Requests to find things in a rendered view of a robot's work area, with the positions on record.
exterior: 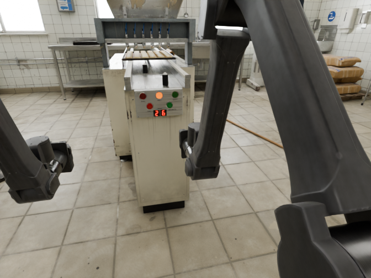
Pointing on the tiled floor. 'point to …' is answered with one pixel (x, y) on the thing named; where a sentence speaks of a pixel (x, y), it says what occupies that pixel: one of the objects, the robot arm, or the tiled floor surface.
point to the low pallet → (352, 96)
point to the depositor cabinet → (109, 74)
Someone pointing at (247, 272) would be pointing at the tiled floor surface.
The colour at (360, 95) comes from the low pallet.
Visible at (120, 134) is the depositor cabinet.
